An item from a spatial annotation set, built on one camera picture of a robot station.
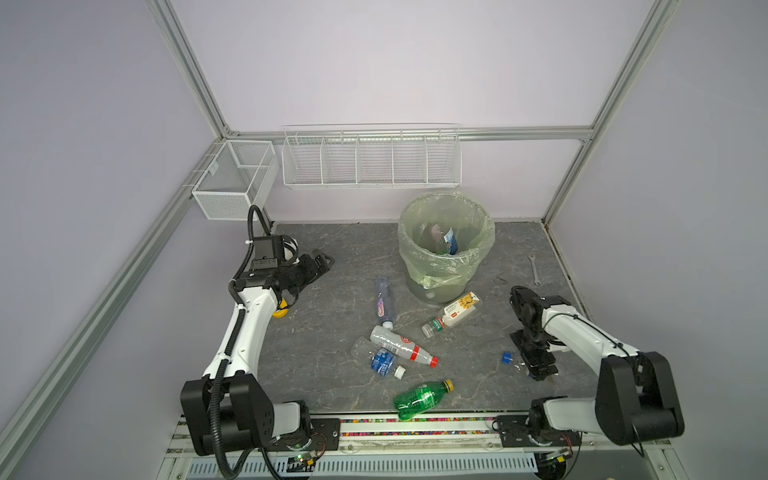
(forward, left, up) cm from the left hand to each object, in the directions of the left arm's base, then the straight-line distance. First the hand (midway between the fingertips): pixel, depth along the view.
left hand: (324, 270), depth 81 cm
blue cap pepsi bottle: (-22, -50, -17) cm, 57 cm away
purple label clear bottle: (-3, -16, -15) cm, 22 cm away
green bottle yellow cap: (-31, -24, -14) cm, 42 cm away
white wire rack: (+39, -14, +10) cm, 43 cm away
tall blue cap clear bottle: (+13, -37, -4) cm, 39 cm away
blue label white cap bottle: (-21, -15, -15) cm, 29 cm away
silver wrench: (+4, -69, -20) cm, 72 cm away
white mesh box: (+39, +32, +3) cm, 51 cm away
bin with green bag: (-3, -32, -2) cm, 33 cm away
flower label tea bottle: (-8, -36, -14) cm, 40 cm away
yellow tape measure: (-1, +17, -19) cm, 25 cm away
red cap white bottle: (-17, -20, -16) cm, 31 cm away
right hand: (-22, -55, -18) cm, 62 cm away
